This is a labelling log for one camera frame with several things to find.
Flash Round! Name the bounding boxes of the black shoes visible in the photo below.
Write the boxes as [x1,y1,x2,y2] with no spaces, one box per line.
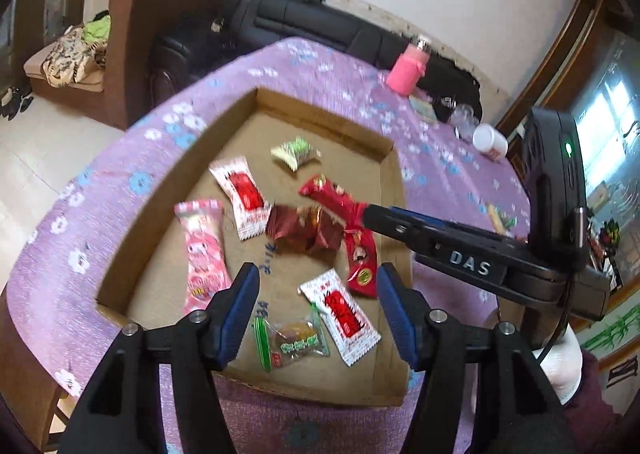
[0,85,35,123]

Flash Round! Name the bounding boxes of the pink cartoon snack packet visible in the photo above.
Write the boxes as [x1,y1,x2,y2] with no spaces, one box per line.
[173,198,234,315]

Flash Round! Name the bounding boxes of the cardboard box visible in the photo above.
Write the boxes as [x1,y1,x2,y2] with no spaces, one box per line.
[94,86,414,408]

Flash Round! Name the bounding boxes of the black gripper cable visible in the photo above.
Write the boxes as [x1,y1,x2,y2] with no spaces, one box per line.
[536,279,574,366]

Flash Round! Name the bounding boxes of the red cartoon girl snack packet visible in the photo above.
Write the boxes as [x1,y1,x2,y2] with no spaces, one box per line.
[343,225,379,301]
[298,173,369,231]

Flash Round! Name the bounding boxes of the clear plastic cup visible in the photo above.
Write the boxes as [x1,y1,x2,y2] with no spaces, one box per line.
[449,102,477,135]

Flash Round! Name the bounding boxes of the long beige biscuit stick packet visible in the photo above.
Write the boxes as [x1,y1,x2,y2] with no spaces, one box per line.
[486,203,517,235]

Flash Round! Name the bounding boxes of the white plastic jar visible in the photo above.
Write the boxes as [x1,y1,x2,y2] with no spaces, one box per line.
[471,123,510,163]

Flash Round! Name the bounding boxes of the dark red foil snack packet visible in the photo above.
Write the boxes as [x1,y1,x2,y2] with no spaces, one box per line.
[264,203,347,255]

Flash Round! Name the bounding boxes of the wooden glass cabinet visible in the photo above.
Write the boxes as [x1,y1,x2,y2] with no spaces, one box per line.
[495,0,640,385]

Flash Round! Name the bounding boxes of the pink bottle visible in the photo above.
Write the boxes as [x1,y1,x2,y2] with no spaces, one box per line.
[385,35,433,98]

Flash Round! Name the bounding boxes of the brown armchair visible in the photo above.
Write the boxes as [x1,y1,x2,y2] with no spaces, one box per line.
[24,0,242,131]

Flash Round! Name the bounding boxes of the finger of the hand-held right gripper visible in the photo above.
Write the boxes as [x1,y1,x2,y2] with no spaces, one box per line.
[399,214,531,247]
[361,203,505,285]

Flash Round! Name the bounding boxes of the folded green cloth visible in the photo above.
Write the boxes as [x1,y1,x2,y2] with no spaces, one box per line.
[409,94,436,121]

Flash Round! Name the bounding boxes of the black sofa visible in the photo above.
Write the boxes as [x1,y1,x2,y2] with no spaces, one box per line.
[149,0,484,121]

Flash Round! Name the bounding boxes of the person's right forearm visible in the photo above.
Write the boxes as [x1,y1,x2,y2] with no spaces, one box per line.
[539,321,640,454]

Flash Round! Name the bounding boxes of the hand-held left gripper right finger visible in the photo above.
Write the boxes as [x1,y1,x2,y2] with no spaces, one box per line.
[375,262,583,454]

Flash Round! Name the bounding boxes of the white and red snack packet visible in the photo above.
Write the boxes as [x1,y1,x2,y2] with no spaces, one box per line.
[297,268,383,368]
[208,155,272,241]

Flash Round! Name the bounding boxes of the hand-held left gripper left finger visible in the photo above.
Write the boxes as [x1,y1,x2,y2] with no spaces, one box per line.
[59,261,262,454]

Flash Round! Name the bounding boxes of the purple floral tablecloth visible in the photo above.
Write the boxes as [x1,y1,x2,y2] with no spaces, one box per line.
[7,36,532,454]

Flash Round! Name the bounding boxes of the pile of clothes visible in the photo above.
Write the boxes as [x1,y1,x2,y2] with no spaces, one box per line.
[41,15,112,88]

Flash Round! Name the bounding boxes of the green and white snack packet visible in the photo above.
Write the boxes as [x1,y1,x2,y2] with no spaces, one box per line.
[270,135,322,173]

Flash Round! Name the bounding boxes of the clear green-edged snack packet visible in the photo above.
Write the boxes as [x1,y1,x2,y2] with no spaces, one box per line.
[251,308,332,373]

